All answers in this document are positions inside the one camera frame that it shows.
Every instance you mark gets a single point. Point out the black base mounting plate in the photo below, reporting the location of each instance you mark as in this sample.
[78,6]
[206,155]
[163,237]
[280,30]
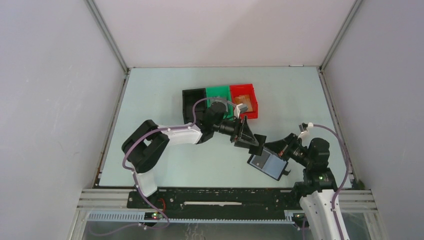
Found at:
[200,203]

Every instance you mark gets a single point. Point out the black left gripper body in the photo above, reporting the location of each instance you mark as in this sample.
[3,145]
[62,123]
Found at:
[232,129]

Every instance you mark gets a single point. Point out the red storage bin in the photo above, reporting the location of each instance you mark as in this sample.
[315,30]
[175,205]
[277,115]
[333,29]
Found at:
[240,89]

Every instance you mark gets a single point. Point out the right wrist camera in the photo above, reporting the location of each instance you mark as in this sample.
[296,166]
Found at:
[305,129]

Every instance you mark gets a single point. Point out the black leather card holder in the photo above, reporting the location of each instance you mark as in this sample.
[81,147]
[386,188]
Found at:
[275,168]

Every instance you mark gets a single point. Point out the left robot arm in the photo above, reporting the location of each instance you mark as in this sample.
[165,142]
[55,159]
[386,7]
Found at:
[143,149]

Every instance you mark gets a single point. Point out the aluminium frame rail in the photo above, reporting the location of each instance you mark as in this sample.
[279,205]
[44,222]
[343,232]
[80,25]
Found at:
[110,204]

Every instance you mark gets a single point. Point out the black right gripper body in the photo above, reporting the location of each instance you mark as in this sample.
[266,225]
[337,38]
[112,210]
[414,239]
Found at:
[297,152]

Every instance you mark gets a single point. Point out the black storage bin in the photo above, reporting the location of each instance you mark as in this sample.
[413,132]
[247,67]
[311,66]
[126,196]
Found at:
[189,98]

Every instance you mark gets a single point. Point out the orange cards in red bin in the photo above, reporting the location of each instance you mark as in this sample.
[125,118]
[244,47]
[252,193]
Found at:
[244,99]

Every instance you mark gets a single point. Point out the green storage bin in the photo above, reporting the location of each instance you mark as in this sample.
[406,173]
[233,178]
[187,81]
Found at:
[222,92]

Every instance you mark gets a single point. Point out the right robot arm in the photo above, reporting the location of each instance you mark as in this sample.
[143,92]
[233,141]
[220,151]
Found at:
[318,193]

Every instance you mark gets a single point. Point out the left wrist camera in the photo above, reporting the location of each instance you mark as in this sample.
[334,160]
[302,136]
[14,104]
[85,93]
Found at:
[240,109]

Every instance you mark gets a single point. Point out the dark card in holder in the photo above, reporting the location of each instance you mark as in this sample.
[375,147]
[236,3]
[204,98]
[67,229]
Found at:
[259,161]

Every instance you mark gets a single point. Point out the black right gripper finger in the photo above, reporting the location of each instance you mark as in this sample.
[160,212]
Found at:
[277,151]
[287,141]

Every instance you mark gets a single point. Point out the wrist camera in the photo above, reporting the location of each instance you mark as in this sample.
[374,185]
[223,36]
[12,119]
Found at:
[240,109]
[305,129]

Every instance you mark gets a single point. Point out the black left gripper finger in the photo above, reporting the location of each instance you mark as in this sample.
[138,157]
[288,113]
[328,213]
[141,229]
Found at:
[240,143]
[246,132]

